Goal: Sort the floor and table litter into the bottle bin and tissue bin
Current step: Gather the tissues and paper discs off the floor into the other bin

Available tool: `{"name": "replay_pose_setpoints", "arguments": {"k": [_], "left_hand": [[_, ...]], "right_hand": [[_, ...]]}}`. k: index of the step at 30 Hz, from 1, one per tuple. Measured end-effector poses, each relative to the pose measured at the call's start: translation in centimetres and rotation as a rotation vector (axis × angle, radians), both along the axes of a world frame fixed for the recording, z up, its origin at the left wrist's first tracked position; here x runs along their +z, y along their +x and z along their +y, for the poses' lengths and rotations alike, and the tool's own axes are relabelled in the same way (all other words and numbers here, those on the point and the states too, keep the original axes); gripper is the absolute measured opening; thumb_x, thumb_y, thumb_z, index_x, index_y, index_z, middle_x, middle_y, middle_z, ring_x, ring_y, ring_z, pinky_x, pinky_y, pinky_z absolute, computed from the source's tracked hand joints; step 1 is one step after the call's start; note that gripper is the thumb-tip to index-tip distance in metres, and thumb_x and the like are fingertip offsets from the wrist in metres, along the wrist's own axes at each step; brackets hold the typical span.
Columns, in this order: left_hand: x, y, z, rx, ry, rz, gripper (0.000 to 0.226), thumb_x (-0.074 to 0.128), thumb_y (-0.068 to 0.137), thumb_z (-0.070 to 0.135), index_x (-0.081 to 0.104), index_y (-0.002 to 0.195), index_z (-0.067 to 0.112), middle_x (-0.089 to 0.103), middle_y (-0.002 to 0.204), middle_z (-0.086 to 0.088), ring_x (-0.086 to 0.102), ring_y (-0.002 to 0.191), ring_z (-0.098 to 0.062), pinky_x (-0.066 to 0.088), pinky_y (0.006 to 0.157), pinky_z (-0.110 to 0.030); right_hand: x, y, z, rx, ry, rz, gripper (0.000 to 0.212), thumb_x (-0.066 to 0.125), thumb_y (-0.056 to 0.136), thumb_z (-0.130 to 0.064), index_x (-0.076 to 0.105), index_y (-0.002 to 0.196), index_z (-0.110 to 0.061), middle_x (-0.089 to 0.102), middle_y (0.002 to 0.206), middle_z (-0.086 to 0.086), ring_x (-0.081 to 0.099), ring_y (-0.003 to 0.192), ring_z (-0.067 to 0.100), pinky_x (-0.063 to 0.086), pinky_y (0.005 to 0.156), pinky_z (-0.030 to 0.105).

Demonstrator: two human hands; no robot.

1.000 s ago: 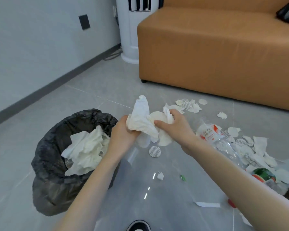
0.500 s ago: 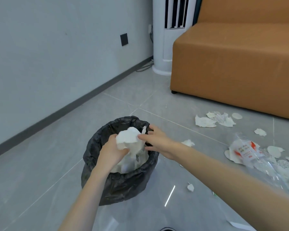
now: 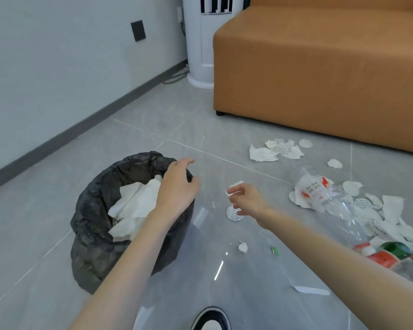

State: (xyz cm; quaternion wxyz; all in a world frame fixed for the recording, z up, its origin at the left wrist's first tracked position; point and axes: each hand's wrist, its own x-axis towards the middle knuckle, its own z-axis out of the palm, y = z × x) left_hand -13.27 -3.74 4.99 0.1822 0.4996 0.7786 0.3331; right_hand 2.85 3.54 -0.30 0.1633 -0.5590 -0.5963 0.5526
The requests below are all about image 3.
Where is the green labelled bottle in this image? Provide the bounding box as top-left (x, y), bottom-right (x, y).
top-left (379, 241), bottom-right (413, 262)

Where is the clear bottle with red cap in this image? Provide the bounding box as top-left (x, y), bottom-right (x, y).
top-left (352, 242), bottom-right (413, 290)

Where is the grey power cable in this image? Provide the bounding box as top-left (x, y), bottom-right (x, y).
top-left (162, 22), bottom-right (190, 85)

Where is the person's left hand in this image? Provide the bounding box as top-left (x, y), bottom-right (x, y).
top-left (154, 158), bottom-right (201, 221)

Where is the person's right forearm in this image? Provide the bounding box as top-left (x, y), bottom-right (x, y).
top-left (257, 209), bottom-right (413, 330)

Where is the round printed foil seal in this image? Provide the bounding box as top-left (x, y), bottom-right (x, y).
top-left (226, 205), bottom-right (244, 222)
top-left (273, 138), bottom-right (292, 155)

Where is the person's left forearm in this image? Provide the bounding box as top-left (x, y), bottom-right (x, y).
top-left (68, 209), bottom-right (175, 330)

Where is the white floor air conditioner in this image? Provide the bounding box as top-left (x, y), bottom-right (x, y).
top-left (182, 0), bottom-right (246, 90)

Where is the large torn white tissue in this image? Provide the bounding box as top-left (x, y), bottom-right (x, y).
top-left (249, 144), bottom-right (279, 163)

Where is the bin with black bag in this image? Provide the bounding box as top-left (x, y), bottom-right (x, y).
top-left (70, 151), bottom-right (195, 295)

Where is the person's right hand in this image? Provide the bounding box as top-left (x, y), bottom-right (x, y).
top-left (227, 183), bottom-right (273, 228)

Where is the black and white shoe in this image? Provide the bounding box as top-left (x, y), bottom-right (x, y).
top-left (191, 306), bottom-right (232, 330)

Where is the white paper strip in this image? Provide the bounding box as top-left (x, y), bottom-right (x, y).
top-left (293, 285), bottom-right (331, 296)

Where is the crumpled white tissue paper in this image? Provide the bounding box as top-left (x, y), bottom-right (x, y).
top-left (108, 175), bottom-right (163, 242)

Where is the clear bottle with red label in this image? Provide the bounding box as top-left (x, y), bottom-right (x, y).
top-left (293, 166), bottom-right (369, 248)

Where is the orange sofa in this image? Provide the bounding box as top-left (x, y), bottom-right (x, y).
top-left (213, 0), bottom-right (413, 156)

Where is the small white paper scrap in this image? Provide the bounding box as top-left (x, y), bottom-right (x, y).
top-left (226, 181), bottom-right (244, 197)

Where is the dark grey baseboard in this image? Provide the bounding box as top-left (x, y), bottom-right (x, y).
top-left (0, 59), bottom-right (188, 196)

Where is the black wall switch plate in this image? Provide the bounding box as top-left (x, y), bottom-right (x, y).
top-left (130, 20), bottom-right (147, 42)

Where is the pile of torn white paper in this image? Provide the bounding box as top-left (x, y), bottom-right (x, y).
top-left (353, 192), bottom-right (413, 268)

